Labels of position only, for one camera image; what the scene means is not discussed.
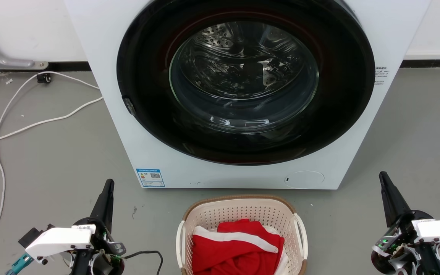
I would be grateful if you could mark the black round washing machine door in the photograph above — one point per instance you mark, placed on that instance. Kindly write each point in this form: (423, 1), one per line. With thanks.
(147, 95)

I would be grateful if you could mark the beige plastic laundry basket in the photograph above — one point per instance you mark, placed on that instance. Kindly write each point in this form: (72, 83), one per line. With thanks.
(243, 212)

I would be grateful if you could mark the blue energy label sticker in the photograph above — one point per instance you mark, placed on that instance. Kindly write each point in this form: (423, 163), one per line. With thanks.
(150, 177)

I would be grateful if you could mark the red and white garment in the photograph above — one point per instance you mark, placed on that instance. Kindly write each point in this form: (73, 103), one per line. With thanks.
(235, 252)

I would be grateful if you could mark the round white filter cover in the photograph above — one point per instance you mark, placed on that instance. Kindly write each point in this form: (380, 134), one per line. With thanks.
(304, 179)

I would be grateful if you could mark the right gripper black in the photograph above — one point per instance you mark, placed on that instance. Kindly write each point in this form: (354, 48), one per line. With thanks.
(399, 244)

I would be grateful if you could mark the teal connector plug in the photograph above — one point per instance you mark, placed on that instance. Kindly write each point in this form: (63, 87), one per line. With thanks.
(18, 264)

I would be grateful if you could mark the small text sticker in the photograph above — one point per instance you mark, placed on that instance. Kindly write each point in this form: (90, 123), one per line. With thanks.
(380, 75)

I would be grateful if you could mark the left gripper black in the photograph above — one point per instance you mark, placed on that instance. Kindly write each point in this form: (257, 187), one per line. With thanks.
(101, 244)

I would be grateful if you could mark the white front-load washing machine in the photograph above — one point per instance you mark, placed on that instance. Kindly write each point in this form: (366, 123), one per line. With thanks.
(101, 46)

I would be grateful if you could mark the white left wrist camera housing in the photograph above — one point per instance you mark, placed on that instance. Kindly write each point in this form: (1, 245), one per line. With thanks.
(59, 240)

